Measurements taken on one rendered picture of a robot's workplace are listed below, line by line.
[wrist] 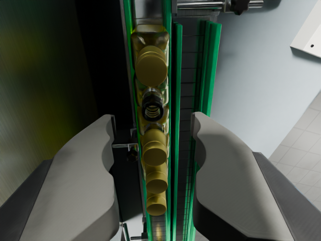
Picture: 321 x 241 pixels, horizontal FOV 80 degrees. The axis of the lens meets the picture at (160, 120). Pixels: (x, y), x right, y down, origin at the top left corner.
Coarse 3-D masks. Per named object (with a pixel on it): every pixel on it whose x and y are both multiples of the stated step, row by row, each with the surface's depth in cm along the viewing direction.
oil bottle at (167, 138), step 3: (168, 135) 36; (141, 138) 35; (168, 138) 36; (141, 141) 35; (168, 141) 35; (141, 144) 35; (168, 144) 35; (141, 147) 35; (168, 147) 35; (141, 150) 36; (168, 150) 36; (141, 153) 37; (168, 153) 36; (168, 156) 36
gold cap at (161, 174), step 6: (150, 168) 30; (156, 168) 30; (162, 168) 30; (150, 174) 29; (156, 174) 29; (162, 174) 29; (150, 180) 28; (156, 180) 28; (162, 180) 29; (150, 186) 29; (156, 186) 29; (162, 186) 29; (150, 192) 30; (156, 192) 30
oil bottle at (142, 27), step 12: (144, 24) 36; (156, 24) 36; (132, 36) 26; (144, 36) 25; (156, 36) 26; (168, 36) 26; (132, 48) 26; (168, 48) 26; (132, 60) 27; (168, 60) 27
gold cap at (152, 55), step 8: (144, 48) 22; (152, 48) 22; (144, 56) 19; (152, 56) 19; (160, 56) 20; (136, 64) 20; (144, 64) 20; (152, 64) 20; (160, 64) 20; (136, 72) 20; (144, 72) 20; (152, 72) 20; (160, 72) 20; (144, 80) 20; (152, 80) 21; (160, 80) 21
